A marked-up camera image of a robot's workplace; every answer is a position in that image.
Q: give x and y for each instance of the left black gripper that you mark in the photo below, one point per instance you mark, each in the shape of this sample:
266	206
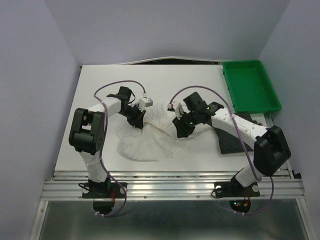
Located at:
138	121

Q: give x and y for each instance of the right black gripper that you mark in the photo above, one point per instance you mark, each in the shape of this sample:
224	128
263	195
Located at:
182	130

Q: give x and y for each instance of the white skirt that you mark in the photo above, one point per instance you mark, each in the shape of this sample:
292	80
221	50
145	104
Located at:
157	140

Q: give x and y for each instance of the dark grey dotted skirt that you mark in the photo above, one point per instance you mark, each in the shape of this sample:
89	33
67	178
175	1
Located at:
229	144

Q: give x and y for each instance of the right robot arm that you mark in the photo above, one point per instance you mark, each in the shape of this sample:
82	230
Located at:
269	145

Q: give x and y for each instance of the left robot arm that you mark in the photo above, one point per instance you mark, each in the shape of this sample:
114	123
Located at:
88	132

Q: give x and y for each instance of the green plastic basket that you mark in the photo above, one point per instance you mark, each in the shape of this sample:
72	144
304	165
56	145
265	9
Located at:
250	88

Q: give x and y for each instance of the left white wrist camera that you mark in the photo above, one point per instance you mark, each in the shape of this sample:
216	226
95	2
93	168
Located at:
144	102

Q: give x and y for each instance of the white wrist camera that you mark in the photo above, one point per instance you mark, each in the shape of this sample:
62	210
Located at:
177	108
144	102

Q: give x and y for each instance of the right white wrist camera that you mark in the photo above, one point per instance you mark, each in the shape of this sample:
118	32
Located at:
177	108

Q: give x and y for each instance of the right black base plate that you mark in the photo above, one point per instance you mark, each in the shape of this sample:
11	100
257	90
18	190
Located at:
228	189

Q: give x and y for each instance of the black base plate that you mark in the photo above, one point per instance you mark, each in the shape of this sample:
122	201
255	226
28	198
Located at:
101	190
228	189

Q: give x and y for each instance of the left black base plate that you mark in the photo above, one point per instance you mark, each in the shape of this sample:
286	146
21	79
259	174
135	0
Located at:
101	190

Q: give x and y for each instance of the aluminium rail frame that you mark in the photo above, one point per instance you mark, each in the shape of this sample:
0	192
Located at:
172	200

